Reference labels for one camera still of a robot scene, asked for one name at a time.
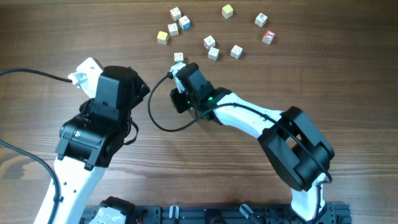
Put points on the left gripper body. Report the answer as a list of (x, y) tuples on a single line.
[(142, 89)]

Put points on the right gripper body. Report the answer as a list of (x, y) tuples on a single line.
[(184, 101)]

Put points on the plain white picture block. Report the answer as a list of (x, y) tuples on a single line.
[(213, 53)]

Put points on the white block red edge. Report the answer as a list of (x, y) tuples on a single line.
[(173, 29)]

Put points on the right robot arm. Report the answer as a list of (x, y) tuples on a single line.
[(296, 149)]

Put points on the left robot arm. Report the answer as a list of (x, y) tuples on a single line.
[(88, 142)]

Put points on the white block green side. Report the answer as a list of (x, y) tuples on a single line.
[(178, 57)]

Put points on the white block red side middle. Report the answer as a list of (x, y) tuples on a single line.
[(209, 42)]

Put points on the white block red side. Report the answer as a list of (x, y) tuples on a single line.
[(175, 14), (209, 42)]

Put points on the yellow block left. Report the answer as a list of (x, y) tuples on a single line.
[(163, 37)]

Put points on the yellow block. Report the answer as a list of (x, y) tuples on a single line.
[(163, 37), (227, 11)]

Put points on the white block blue side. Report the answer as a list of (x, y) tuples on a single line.
[(185, 23)]

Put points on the white block red side top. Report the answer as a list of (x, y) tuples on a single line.
[(175, 14)]

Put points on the yellow block top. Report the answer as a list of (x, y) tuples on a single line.
[(227, 11)]

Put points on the red letter block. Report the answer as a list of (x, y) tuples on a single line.
[(268, 37)]

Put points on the white block far right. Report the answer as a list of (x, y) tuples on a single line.
[(261, 19)]

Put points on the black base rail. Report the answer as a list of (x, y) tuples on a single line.
[(268, 214)]

